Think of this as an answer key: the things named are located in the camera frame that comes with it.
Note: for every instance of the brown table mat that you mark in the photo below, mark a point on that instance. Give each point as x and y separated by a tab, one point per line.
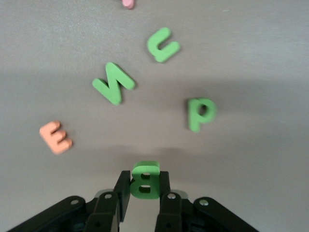
241	60

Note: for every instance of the green foam letter p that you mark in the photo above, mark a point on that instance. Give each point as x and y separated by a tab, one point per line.
194	118

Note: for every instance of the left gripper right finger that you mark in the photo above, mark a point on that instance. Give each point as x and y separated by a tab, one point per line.
193	217

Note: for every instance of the green foam letter B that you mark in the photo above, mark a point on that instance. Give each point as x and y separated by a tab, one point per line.
144	166

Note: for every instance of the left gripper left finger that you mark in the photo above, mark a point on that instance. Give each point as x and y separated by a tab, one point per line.
72	217

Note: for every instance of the green foam letter C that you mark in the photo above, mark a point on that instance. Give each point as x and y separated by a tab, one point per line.
152	47

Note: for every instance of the orange foam letter E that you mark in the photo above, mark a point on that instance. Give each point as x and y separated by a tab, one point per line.
49	137

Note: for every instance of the green foam letter N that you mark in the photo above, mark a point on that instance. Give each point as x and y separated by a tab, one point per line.
116	97

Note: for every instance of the pink round foam letter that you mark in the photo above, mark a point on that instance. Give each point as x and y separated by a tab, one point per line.
128	3

